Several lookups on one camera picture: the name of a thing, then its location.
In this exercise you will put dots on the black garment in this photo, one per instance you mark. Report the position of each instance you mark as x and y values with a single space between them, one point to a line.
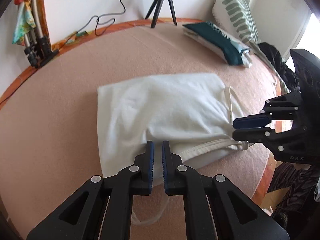
275 57

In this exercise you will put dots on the teal patterned folded cloth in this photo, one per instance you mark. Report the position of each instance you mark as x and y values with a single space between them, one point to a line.
225 42

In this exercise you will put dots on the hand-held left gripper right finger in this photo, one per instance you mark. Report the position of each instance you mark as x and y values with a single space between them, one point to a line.
165 165

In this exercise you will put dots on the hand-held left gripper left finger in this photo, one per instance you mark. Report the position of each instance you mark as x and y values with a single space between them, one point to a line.
150 165

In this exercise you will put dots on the green striped white cover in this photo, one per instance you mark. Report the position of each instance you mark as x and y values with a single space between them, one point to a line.
235 7

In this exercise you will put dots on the beige blanket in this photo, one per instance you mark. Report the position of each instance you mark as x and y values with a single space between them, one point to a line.
62 130

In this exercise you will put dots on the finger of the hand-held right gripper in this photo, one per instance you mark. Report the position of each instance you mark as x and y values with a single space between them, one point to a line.
250 122
250 134

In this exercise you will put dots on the folded silver tripod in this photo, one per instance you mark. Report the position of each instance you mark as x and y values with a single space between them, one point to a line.
40 47

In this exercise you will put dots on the brown wooden strip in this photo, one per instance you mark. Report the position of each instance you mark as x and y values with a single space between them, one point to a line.
45 12

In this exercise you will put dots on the white camisole top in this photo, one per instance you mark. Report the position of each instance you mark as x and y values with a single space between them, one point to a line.
162 105

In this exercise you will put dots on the colourful floral scarf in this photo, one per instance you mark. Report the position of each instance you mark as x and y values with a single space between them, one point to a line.
23 25

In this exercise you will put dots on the dark patterned cloth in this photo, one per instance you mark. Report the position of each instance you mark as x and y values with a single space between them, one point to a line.
295 180

